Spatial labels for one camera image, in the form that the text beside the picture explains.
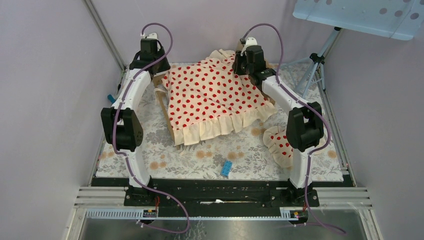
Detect purple cable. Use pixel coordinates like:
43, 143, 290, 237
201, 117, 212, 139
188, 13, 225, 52
241, 23, 347, 237
111, 22, 191, 235

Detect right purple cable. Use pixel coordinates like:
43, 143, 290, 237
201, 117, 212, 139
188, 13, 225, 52
241, 23, 347, 237

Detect grey tripod stand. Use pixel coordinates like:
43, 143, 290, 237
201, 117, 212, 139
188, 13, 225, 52
281, 26, 342, 99

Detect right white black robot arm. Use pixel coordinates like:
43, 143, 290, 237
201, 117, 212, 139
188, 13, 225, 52
232, 43, 324, 206

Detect large strawberry print cushion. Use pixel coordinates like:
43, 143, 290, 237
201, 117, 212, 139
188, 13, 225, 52
160, 48, 277, 147

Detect light blue perforated tray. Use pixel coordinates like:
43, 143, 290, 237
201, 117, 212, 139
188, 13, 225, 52
293, 0, 424, 41

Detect wooden pet bed frame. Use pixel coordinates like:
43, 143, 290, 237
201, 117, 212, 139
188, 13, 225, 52
150, 39, 277, 147

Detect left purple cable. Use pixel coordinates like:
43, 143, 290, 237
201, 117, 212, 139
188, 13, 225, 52
111, 22, 191, 235

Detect small strawberry print pillow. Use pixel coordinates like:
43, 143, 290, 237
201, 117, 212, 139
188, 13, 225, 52
263, 125, 327, 170

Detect blue toy brick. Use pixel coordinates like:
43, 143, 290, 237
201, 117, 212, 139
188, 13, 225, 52
220, 160, 233, 178

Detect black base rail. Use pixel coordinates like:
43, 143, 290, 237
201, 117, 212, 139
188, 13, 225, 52
91, 177, 354, 220

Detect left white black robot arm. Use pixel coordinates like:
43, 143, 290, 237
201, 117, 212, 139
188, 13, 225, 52
100, 33, 170, 206

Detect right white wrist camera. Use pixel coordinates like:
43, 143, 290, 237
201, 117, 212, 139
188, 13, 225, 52
240, 37, 258, 56

